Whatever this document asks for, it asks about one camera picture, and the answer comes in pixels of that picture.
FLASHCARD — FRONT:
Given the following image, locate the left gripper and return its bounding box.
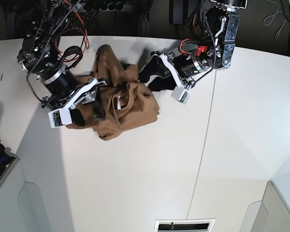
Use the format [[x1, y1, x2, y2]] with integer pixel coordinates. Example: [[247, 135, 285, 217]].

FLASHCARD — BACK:
[[138, 49, 208, 92]]

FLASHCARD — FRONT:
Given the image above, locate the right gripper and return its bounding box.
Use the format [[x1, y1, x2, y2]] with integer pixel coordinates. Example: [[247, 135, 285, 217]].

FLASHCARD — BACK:
[[40, 69, 108, 127]]

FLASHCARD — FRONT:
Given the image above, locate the tan brown t-shirt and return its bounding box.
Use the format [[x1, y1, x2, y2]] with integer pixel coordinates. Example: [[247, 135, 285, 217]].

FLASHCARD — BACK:
[[76, 45, 160, 141]]

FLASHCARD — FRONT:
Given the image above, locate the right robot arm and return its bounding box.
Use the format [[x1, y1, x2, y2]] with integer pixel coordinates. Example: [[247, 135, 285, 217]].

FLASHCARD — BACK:
[[17, 0, 107, 128]]

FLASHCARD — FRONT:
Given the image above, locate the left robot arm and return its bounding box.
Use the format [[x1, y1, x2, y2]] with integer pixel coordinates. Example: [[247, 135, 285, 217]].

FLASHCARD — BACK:
[[139, 0, 247, 92]]

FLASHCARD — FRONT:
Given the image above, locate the black power adapter brick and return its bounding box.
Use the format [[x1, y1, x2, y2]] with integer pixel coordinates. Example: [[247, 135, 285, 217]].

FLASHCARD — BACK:
[[169, 0, 198, 25]]

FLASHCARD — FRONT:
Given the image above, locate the grey left table panel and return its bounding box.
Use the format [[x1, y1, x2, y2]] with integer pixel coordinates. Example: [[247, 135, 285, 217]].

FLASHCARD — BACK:
[[0, 158, 74, 232]]

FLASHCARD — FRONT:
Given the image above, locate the white table vent grille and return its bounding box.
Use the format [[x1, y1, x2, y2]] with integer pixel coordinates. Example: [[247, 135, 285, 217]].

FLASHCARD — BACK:
[[154, 218, 216, 232]]

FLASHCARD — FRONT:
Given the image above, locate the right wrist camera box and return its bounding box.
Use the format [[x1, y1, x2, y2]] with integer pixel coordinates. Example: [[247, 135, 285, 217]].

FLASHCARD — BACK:
[[48, 108, 72, 128]]

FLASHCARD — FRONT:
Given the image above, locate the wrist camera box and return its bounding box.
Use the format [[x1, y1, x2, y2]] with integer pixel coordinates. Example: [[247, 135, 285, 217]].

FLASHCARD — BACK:
[[48, 108, 72, 128], [171, 87, 191, 104]]

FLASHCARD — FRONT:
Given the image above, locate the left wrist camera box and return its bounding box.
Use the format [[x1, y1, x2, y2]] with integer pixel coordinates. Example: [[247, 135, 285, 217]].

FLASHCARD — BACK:
[[171, 87, 191, 104]]

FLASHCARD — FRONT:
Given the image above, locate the grey cable loop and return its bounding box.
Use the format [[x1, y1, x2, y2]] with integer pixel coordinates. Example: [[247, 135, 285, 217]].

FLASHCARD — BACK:
[[263, 0, 290, 39]]

